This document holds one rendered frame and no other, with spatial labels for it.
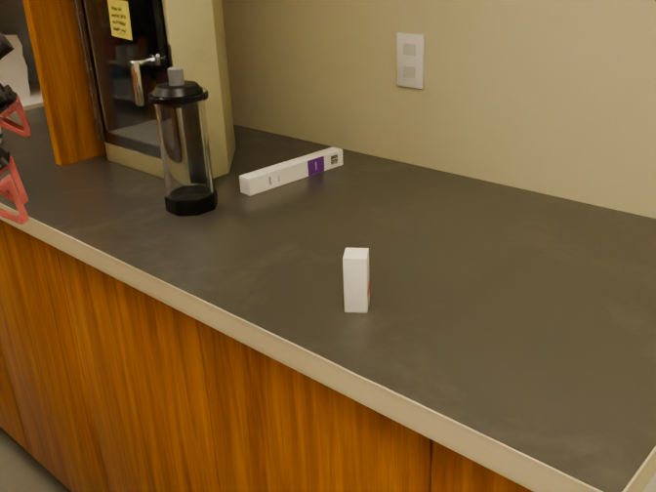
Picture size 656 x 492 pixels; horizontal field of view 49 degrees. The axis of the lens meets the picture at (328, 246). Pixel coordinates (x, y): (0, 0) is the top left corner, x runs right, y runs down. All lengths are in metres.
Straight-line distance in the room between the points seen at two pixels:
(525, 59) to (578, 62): 0.10
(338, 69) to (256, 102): 0.32
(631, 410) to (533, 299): 0.26
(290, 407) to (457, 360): 0.28
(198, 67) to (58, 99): 0.40
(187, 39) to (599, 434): 1.06
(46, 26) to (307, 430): 1.10
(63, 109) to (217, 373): 0.84
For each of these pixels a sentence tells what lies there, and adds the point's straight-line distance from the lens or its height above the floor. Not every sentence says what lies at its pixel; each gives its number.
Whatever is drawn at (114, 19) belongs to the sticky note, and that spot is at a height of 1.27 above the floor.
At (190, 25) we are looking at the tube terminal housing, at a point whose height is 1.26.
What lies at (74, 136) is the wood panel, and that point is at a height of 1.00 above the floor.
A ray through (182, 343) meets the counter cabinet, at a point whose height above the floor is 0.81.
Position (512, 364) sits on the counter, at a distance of 0.91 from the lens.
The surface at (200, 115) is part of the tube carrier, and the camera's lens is 1.35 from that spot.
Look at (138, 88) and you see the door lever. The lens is 1.49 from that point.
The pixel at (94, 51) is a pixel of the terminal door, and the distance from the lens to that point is 1.71.
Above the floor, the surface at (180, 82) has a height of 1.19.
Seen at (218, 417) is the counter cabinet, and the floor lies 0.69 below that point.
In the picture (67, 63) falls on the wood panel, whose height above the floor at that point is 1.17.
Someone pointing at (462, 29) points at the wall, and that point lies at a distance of 1.52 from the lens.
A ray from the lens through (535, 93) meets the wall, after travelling 1.46.
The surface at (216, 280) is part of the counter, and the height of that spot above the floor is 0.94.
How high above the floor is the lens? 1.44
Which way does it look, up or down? 24 degrees down
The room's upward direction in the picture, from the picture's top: 2 degrees counter-clockwise
